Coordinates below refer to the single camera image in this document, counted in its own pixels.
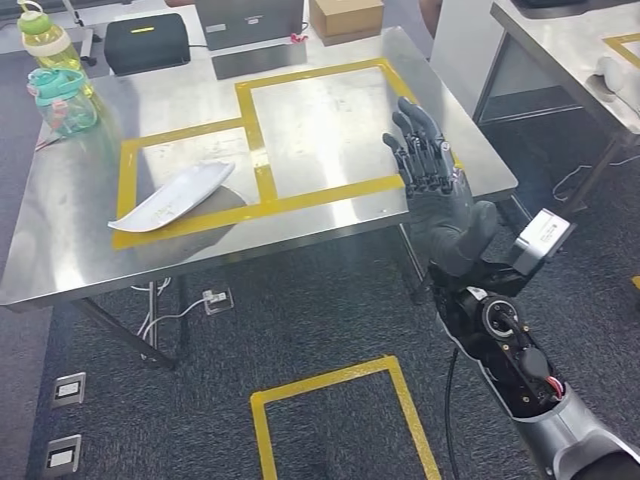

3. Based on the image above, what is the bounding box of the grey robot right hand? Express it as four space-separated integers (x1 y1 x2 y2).
382 97 500 278

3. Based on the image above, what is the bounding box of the white plastic car part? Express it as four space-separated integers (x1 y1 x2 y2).
107 160 236 234
595 56 640 111

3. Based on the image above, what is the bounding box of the steel workbench table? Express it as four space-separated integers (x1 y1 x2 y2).
0 26 519 372
472 0 640 217

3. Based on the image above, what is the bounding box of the yellow workbench tape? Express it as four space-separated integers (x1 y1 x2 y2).
110 57 463 252

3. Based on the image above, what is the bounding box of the white desk side panel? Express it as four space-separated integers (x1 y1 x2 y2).
429 0 506 117

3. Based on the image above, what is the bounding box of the seated person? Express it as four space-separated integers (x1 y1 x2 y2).
419 0 444 38

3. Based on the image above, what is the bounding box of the cardboard box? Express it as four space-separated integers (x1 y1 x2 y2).
308 0 385 46

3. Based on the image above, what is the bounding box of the white floor plug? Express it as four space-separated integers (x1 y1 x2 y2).
202 288 235 316

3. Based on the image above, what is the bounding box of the grey laptop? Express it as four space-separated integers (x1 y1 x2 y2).
195 0 306 52

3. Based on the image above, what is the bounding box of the white desk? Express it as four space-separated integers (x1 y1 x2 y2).
107 0 321 77

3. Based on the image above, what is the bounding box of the black carrying case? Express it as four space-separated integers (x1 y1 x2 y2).
103 13 192 76

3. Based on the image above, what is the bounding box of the teal water bottle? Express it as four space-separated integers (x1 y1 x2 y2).
27 68 98 137

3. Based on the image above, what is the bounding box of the floor socket plate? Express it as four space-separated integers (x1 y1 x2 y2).
51 372 87 409
42 433 82 478

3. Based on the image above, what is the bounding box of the yellow-green water bottle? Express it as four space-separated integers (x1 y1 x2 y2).
17 0 94 97

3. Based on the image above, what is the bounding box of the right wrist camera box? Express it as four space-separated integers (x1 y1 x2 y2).
509 208 576 276

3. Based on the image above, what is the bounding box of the white floor cable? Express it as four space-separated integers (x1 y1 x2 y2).
552 155 640 203

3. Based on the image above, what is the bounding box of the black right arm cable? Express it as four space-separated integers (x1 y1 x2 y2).
444 347 461 480

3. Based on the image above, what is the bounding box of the white cable bundle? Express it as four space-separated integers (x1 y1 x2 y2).
131 276 174 349

